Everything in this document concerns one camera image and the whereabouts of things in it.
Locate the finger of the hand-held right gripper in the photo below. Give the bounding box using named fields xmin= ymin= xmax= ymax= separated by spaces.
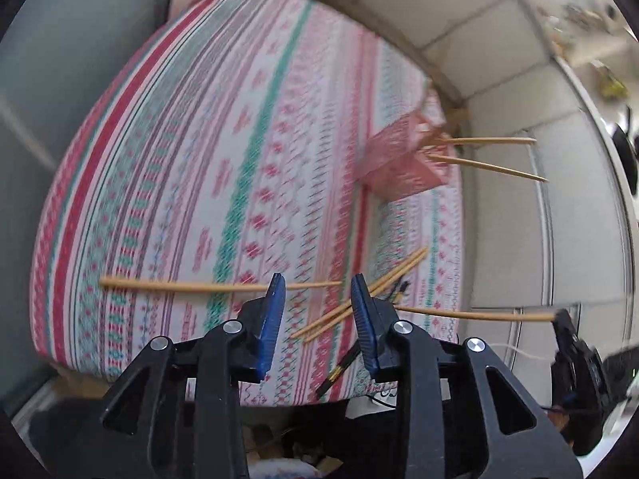
xmin=550 ymin=308 xmax=607 ymax=400

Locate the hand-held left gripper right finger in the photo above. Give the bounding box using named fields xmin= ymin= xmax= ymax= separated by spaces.
xmin=349 ymin=273 xmax=584 ymax=479

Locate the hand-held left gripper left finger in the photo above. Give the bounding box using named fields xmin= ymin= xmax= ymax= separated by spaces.
xmin=100 ymin=273 xmax=288 ymax=479

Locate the set of wooden chopsticks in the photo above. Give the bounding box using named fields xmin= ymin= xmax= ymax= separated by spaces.
xmin=100 ymin=247 xmax=430 ymax=396

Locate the light wooden chopstick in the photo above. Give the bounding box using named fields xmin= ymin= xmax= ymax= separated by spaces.
xmin=399 ymin=306 xmax=556 ymax=323
xmin=428 ymin=136 xmax=538 ymax=146
xmin=426 ymin=154 xmax=549 ymax=183

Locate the pink chopstick holder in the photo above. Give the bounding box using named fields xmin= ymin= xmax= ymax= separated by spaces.
xmin=357 ymin=110 xmax=450 ymax=205

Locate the white drawer kitchen cabinet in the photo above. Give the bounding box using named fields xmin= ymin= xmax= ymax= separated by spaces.
xmin=542 ymin=55 xmax=637 ymax=410

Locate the patterned striped tablecloth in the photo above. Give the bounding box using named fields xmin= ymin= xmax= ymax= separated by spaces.
xmin=29 ymin=0 xmax=465 ymax=407

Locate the black wok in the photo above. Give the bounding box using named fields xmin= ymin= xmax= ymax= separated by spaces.
xmin=611 ymin=107 xmax=639 ymax=195

